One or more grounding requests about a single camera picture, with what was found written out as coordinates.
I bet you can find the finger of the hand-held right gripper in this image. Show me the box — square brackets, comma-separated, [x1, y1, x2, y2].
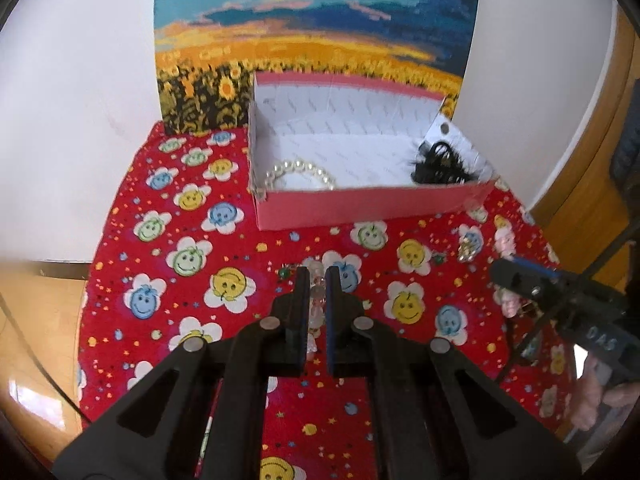
[489, 256, 571, 307]

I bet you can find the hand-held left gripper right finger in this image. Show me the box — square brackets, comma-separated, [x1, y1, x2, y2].
[324, 266, 583, 480]

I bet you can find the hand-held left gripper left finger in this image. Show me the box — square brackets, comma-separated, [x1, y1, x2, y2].
[52, 266, 313, 480]

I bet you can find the clear crystal bead bracelet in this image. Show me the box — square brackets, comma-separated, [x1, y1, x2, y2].
[300, 259, 332, 361]

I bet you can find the pale pink flower ornament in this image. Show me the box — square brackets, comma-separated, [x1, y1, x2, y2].
[494, 227, 517, 257]
[495, 285, 527, 319]

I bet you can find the gold rhinestone earring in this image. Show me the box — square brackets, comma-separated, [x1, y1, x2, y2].
[457, 237, 482, 264]

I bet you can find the pink cardboard box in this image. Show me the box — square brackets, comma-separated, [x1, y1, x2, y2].
[247, 71, 501, 232]

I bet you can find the person's right hand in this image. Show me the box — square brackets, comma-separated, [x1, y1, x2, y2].
[570, 354, 640, 432]

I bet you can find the black feather hair clip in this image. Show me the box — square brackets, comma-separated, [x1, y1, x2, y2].
[410, 139, 483, 186]

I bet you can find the red smiley flower tablecloth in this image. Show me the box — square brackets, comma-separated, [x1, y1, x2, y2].
[77, 122, 576, 480]

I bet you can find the sunflower field painting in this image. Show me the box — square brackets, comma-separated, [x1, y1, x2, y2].
[154, 0, 483, 137]

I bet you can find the black cable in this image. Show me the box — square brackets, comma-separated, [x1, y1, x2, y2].
[495, 220, 640, 386]
[0, 294, 90, 426]

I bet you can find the wooden door frame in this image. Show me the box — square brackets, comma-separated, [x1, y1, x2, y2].
[530, 5, 640, 281]

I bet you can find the white pearl bracelet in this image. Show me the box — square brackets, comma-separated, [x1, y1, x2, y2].
[251, 159, 337, 203]

